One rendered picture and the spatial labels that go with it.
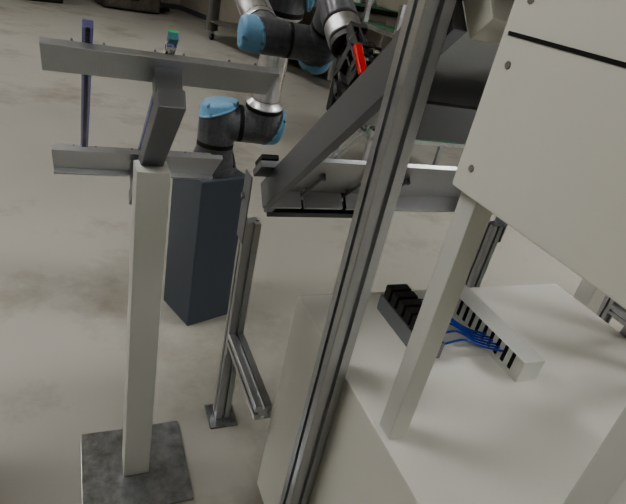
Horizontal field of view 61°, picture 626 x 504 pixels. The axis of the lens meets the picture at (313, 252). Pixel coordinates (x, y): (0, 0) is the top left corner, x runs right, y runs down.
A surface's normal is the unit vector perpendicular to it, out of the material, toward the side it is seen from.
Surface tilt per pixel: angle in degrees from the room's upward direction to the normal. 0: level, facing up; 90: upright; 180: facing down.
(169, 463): 0
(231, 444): 0
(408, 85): 90
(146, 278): 90
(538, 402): 0
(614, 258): 90
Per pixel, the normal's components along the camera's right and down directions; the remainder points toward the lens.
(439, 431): 0.19, -0.86
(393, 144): 0.36, 0.50
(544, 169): -0.91, 0.01
